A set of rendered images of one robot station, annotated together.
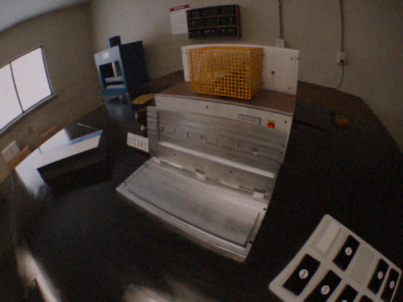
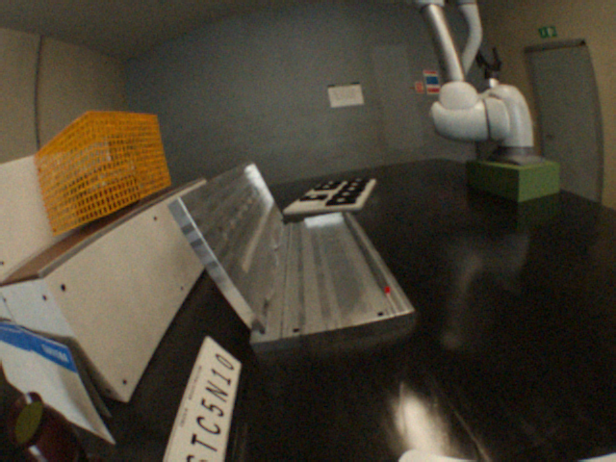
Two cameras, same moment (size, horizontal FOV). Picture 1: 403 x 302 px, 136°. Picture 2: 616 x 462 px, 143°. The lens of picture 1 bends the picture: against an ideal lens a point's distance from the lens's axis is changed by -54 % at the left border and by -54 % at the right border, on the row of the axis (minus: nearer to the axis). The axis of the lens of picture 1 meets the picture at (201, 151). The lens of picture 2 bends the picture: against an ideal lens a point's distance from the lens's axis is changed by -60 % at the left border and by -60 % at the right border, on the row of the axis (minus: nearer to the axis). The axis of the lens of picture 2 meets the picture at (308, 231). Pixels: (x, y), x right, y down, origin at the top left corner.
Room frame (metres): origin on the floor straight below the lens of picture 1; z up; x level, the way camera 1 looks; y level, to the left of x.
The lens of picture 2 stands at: (0.58, 0.43, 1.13)
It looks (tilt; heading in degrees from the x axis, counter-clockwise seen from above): 20 degrees down; 238
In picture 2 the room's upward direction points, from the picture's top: 11 degrees counter-clockwise
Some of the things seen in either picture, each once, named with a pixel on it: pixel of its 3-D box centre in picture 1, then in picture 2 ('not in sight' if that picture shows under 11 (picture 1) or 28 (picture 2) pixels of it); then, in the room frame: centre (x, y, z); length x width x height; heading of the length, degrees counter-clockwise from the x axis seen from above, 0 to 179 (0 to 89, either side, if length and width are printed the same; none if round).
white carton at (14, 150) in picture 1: (11, 151); not in sight; (1.45, 3.19, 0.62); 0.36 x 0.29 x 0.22; 149
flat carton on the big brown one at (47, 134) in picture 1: (49, 133); not in sight; (2.21, 2.74, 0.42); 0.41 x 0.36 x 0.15; 149
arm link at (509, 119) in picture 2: not in sight; (508, 115); (-0.43, 0.26, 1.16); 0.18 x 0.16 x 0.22; 109
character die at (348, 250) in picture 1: (347, 251); (314, 197); (0.05, -0.34, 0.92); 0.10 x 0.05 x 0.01; 119
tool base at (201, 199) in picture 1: (187, 195); (319, 254); (0.33, 0.05, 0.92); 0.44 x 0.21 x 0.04; 57
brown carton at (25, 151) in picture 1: (20, 159); not in sight; (1.52, 3.14, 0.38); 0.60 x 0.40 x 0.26; 149
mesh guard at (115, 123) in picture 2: (228, 67); (100, 169); (0.68, -0.13, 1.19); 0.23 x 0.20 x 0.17; 57
